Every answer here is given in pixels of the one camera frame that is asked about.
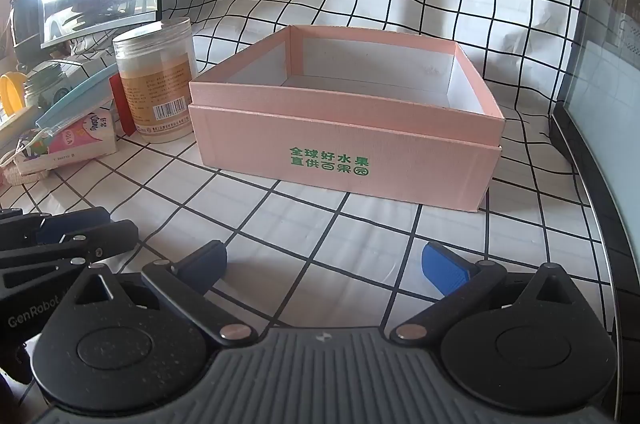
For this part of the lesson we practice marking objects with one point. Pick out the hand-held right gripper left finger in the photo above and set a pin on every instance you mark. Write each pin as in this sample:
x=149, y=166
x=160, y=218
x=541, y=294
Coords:
x=207, y=261

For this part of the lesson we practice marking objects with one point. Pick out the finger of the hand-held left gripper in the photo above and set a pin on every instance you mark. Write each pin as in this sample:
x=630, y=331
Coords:
x=107, y=239
x=75, y=221

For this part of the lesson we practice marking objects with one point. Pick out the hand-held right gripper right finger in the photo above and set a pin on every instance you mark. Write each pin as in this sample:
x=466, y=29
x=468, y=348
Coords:
x=445, y=266

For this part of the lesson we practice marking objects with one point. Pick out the pink cartoon tissue packet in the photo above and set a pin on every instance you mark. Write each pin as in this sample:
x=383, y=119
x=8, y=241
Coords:
x=82, y=135

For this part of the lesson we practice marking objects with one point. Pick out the red packet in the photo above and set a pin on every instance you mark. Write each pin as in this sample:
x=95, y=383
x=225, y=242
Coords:
x=122, y=109

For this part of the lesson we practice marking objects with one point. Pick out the blue-edged zip pouch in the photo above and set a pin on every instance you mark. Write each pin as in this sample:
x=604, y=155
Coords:
x=75, y=97

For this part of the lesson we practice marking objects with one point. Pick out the yellow silicone bowl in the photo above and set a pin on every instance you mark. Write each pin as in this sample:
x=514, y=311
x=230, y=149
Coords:
x=10, y=93

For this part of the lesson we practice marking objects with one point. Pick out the pink cardboard box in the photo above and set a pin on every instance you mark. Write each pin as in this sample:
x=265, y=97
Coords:
x=345, y=144

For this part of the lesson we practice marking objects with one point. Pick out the black-checked white tablecloth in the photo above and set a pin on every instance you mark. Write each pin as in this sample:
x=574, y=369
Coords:
x=310, y=244

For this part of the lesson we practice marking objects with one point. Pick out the glass jar with green label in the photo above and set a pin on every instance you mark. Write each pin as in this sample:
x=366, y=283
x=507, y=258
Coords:
x=47, y=87

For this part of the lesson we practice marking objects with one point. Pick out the clear plastic jar with label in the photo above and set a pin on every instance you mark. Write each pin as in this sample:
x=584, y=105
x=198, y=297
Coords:
x=155, y=79

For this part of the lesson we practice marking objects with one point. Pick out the dark bag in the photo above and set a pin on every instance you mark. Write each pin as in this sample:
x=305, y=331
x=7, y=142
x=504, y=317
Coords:
x=24, y=24

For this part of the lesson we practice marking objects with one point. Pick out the glass-sided computer case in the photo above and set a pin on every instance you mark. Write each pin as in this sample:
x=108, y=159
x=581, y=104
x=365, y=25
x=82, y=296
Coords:
x=605, y=114

